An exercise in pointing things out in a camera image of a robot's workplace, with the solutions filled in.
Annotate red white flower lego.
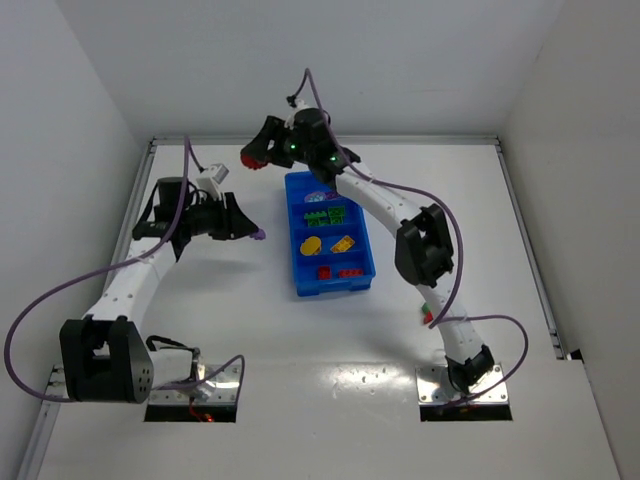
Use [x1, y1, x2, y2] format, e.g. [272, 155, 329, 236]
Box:
[240, 154, 267, 170]

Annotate purple round lego piece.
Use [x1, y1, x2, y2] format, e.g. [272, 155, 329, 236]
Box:
[304, 191, 326, 203]

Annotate yellow oval lego piece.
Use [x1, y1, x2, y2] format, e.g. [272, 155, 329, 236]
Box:
[299, 236, 322, 256]

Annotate green striped lego brick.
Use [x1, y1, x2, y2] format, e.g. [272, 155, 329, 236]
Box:
[327, 206, 346, 225]

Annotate small red lego brick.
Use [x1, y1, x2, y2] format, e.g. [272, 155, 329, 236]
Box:
[317, 266, 332, 280]

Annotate yellow lego brick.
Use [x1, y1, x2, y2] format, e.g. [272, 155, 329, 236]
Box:
[331, 235, 355, 254]

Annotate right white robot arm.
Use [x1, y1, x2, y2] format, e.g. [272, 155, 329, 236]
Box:
[240, 108, 494, 396]

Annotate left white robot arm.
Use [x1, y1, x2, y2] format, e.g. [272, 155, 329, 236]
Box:
[59, 177, 266, 404]

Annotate blue divided plastic bin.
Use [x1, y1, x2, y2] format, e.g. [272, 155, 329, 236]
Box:
[284, 172, 376, 297]

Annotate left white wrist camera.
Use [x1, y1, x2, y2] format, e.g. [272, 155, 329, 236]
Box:
[196, 163, 229, 201]

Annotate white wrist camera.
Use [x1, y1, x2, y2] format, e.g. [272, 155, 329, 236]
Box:
[285, 95, 310, 129]
[196, 163, 229, 201]

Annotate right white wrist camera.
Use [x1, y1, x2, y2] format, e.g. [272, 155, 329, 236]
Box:
[285, 95, 310, 129]

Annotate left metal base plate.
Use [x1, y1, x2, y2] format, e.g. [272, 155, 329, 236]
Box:
[148, 361, 243, 407]

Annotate metal base plate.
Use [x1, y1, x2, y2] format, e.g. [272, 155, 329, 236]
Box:
[416, 364, 509, 407]
[148, 361, 243, 407]

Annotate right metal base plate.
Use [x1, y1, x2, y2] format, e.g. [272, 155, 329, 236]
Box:
[416, 364, 509, 407]

